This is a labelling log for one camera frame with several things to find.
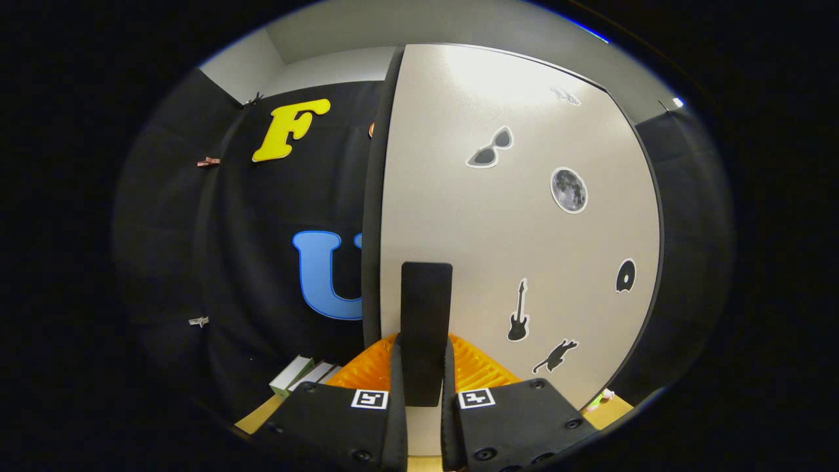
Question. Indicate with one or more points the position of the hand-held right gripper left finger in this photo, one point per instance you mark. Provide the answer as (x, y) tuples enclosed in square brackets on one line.
[(397, 419)]

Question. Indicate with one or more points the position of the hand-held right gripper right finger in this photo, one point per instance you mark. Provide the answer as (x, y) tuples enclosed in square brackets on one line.
[(448, 426)]

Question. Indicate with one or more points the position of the beige cabinet door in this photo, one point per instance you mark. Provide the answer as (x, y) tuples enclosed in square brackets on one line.
[(491, 229)]

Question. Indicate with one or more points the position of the dark grey cabinet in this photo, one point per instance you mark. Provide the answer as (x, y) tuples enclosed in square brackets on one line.
[(372, 229)]

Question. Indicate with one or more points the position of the green book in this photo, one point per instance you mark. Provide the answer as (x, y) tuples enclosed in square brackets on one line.
[(292, 377)]

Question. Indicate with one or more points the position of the white cloth clip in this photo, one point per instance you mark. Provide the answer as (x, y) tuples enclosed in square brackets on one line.
[(198, 321)]

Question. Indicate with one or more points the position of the black backdrop cloth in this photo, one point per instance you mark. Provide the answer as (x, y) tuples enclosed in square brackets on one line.
[(249, 216)]

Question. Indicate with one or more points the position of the pink cloth clip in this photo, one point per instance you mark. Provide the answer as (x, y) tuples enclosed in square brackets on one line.
[(208, 161)]

